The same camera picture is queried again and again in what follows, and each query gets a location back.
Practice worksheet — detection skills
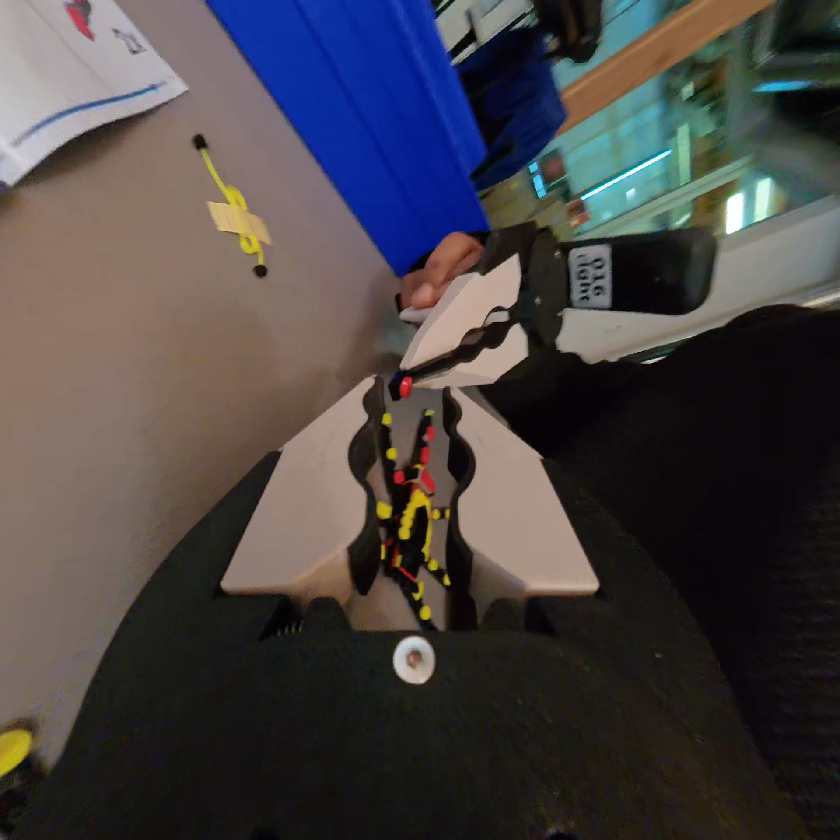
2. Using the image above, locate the yellow elastic cord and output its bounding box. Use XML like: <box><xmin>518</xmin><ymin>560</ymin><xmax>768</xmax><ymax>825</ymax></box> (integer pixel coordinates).
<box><xmin>192</xmin><ymin>134</ymin><xmax>269</xmax><ymax>278</ymax></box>

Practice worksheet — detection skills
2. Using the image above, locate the pile of loose lego pieces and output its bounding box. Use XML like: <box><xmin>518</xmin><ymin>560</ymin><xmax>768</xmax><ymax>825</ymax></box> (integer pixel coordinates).
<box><xmin>0</xmin><ymin>718</ymin><xmax>47</xmax><ymax>815</ymax></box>

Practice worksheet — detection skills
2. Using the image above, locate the lego spider model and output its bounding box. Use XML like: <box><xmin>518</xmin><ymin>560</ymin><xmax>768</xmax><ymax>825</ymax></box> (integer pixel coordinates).
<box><xmin>374</xmin><ymin>410</ymin><xmax>455</xmax><ymax>632</ymax></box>

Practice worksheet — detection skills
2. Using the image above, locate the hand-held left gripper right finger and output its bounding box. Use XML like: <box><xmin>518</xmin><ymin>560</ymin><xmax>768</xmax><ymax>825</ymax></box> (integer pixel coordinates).
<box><xmin>441</xmin><ymin>386</ymin><xmax>601</xmax><ymax>608</ymax></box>

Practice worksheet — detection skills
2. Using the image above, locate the person's right forearm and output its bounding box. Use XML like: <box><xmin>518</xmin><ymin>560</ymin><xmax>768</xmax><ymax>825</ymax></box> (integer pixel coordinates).
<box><xmin>482</xmin><ymin>351</ymin><xmax>664</xmax><ymax>460</ymax></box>

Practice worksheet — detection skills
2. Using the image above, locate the blue plastic bin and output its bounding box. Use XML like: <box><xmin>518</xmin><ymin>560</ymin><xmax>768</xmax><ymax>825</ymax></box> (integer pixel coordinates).
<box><xmin>206</xmin><ymin>0</ymin><xmax>567</xmax><ymax>277</ymax></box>

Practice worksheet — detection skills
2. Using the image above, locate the yellow tape piece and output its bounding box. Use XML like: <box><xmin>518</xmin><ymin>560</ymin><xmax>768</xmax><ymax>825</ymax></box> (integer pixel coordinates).
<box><xmin>207</xmin><ymin>200</ymin><xmax>273</xmax><ymax>245</ymax></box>

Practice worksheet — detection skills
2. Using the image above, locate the lego instruction booklet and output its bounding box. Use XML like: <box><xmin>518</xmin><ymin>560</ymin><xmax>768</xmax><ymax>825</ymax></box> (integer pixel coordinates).
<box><xmin>0</xmin><ymin>0</ymin><xmax>190</xmax><ymax>188</ymax></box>

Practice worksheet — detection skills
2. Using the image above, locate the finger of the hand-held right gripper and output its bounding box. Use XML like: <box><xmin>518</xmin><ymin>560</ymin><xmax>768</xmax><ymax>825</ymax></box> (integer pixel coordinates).
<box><xmin>417</xmin><ymin>322</ymin><xmax>534</xmax><ymax>391</ymax></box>
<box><xmin>399</xmin><ymin>253</ymin><xmax>524</xmax><ymax>371</ymax></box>

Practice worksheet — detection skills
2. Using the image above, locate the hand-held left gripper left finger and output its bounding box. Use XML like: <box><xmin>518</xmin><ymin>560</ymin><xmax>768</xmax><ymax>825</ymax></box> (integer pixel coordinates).
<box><xmin>220</xmin><ymin>375</ymin><xmax>388</xmax><ymax>608</ymax></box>

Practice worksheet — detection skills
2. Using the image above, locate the person's right hand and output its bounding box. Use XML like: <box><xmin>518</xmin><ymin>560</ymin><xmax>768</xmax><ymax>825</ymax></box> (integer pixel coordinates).
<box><xmin>395</xmin><ymin>231</ymin><xmax>488</xmax><ymax>315</ymax></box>

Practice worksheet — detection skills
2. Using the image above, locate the wooden beam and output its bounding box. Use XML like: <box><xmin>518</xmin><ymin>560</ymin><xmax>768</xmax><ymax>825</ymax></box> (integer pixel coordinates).
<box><xmin>558</xmin><ymin>0</ymin><xmax>775</xmax><ymax>135</ymax></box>

